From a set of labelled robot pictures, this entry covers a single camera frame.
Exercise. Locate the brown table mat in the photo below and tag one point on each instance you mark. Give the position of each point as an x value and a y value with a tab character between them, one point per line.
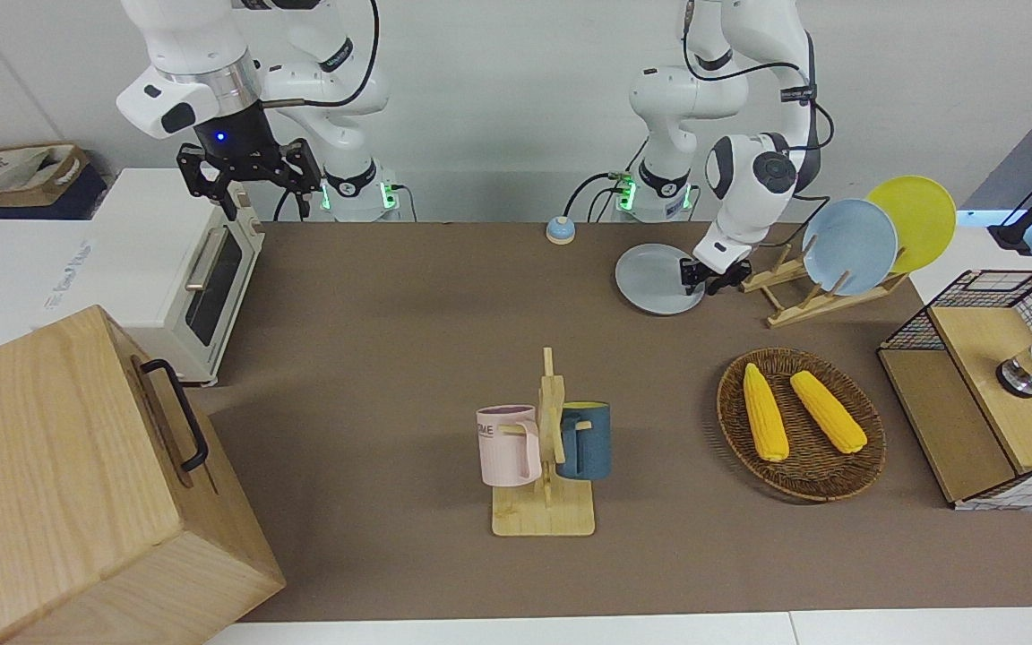
391	358

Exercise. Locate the pink mug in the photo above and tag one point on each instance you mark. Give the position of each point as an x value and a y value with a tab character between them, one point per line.
507	448

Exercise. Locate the dark blue mug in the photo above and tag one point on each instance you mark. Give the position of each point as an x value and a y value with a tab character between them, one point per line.
589	443

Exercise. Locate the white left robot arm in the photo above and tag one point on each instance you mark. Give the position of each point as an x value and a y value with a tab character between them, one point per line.
749	170

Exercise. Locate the wooden dish rack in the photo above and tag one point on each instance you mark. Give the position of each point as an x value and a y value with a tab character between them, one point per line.
803	309

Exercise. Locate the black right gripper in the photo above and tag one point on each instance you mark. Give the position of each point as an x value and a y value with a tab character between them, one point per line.
234	143

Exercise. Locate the light blue plate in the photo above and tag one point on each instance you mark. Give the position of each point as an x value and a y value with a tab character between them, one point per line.
849	246

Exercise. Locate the gray plate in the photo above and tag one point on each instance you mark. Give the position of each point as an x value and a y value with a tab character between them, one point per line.
650	282

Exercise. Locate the wooden box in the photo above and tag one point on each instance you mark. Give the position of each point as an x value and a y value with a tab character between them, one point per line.
59	502

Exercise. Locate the yellow plate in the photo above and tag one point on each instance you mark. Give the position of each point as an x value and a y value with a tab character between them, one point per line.
924	215

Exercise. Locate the cardboard box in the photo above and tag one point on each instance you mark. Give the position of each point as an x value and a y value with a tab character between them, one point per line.
64	175

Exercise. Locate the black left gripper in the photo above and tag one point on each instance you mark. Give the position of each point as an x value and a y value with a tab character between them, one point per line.
720	273

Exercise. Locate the wooden mug rack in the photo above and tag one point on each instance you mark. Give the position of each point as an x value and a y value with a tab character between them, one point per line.
543	515

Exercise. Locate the white toaster oven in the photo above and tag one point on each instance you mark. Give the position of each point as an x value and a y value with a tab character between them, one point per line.
184	242

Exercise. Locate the blue desk bell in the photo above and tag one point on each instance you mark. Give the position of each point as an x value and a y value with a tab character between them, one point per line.
560	231

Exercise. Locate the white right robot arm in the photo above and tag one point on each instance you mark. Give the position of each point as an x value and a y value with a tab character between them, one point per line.
193	45

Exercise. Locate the yellow corn cob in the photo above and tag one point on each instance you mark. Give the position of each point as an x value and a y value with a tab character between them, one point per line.
829	412
765	412

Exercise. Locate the brown wicker basket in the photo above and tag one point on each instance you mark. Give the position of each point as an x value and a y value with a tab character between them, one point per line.
807	470

